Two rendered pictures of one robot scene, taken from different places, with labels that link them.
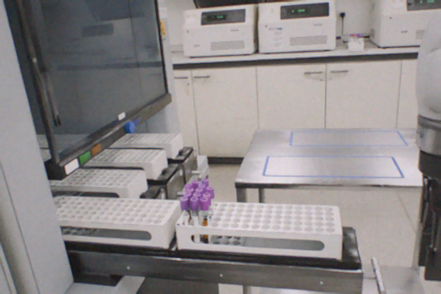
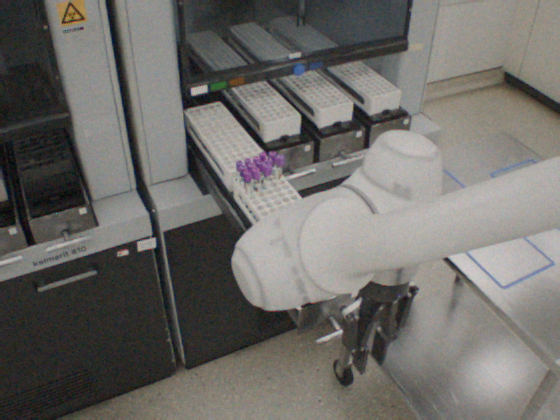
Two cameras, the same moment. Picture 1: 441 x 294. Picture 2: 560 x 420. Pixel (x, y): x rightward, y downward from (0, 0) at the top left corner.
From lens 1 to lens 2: 0.76 m
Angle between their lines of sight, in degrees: 46
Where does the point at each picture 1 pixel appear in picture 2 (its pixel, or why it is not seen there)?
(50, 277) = (162, 161)
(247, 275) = not seen: hidden behind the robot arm
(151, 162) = (320, 110)
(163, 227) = (228, 174)
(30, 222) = (153, 118)
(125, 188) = (263, 124)
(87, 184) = (251, 103)
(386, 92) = not seen: outside the picture
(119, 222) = (215, 150)
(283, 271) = not seen: hidden behind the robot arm
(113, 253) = (206, 171)
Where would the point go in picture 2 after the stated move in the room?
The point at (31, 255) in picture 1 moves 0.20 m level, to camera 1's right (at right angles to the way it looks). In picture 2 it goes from (148, 140) to (197, 181)
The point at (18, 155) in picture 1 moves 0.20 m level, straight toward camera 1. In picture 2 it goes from (153, 70) to (99, 115)
